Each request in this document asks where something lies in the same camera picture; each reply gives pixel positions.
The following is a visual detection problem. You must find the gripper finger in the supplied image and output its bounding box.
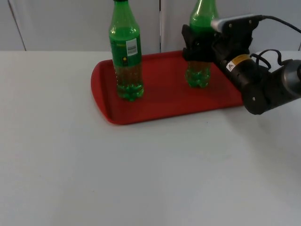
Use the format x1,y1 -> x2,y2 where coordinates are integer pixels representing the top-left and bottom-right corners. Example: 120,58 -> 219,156
181,24 -> 214,63

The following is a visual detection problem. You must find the green plastic bottle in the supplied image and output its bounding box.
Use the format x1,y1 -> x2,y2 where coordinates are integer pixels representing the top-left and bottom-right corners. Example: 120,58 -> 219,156
184,0 -> 220,89

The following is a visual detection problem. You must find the red plastic tray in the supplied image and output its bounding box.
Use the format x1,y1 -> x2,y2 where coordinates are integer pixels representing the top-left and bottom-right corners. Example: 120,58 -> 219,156
90,50 -> 246,126

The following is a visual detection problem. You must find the green bottle with label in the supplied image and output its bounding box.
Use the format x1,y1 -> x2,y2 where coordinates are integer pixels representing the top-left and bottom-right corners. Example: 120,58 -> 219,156
108,0 -> 145,104

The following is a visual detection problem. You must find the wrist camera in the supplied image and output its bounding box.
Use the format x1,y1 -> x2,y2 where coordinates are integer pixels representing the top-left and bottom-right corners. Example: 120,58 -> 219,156
210,14 -> 262,33

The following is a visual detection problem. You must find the black looped cable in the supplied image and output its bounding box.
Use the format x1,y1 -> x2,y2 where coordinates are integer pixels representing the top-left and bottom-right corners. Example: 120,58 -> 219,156
250,48 -> 285,72

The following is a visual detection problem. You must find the black camera cable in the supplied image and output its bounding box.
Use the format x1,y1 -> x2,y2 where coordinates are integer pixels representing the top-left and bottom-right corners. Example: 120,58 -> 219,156
258,15 -> 301,34

